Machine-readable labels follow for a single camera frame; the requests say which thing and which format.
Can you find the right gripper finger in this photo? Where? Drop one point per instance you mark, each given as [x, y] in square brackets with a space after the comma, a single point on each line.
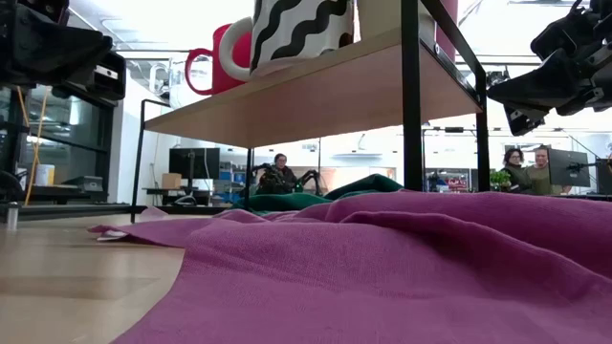
[545, 81]

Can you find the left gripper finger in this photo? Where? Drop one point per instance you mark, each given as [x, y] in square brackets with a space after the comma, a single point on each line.
[81, 52]

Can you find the clear glass mug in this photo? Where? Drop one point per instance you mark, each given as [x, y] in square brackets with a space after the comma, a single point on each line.
[167, 81]

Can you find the pink tumbler cup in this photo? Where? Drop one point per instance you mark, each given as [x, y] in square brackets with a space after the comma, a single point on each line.
[450, 12]

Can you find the red mug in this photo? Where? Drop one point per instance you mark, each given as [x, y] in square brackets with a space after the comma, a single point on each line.
[242, 50]

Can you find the beige cup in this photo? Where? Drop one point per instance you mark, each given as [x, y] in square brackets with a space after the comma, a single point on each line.
[378, 19]

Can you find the black white wavy mug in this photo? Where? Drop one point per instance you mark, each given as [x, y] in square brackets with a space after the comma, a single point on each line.
[306, 52]

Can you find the background black robot arm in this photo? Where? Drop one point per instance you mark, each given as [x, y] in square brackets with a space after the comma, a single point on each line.
[313, 174]

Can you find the black monitor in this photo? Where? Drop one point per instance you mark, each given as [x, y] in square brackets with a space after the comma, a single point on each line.
[569, 167]
[184, 160]

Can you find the person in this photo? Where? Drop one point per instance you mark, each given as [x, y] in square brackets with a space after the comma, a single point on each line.
[514, 177]
[540, 179]
[279, 179]

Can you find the green potted plant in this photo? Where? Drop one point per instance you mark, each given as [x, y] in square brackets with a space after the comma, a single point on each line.
[499, 179]

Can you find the white cylindrical container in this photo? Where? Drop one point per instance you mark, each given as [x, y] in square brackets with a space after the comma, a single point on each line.
[44, 174]

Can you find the grey storage box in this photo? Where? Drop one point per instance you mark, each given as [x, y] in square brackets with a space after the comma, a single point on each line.
[83, 183]

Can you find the brown cardboard box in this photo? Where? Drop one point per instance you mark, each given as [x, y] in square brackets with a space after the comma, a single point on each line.
[171, 180]

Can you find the purple cloth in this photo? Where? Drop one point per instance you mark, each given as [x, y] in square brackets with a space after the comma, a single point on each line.
[382, 267]

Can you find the green cloth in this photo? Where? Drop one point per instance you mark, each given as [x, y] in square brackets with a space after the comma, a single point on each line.
[287, 201]

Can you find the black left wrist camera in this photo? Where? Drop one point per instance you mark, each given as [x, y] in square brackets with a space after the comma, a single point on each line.
[43, 12]

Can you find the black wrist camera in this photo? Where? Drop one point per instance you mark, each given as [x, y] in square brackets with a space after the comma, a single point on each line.
[552, 36]
[43, 12]

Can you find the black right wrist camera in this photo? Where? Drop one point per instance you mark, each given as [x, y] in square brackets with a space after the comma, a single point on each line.
[552, 36]

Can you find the black metal rig frame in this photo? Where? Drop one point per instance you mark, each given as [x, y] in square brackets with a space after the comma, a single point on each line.
[72, 210]

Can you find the silver standoff post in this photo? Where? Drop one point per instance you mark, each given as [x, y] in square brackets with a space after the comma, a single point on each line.
[12, 212]

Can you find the wooden shelf black metal frame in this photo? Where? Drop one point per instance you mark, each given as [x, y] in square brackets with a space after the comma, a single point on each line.
[334, 95]

